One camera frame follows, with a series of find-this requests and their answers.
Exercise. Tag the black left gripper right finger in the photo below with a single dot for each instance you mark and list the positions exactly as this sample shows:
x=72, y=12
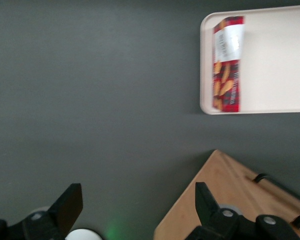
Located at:
x=207, y=205

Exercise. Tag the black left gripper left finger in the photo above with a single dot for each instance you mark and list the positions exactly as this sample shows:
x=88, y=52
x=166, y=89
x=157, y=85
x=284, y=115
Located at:
x=67, y=207

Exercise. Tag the red tartan cookie box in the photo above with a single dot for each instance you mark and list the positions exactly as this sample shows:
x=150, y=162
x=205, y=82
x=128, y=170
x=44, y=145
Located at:
x=227, y=75

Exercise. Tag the beige rectangular tray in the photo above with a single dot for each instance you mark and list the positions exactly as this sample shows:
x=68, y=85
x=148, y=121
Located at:
x=275, y=62

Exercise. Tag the wooden two-drawer cabinet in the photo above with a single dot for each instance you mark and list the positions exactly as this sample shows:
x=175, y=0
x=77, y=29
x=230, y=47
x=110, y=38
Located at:
x=215, y=195

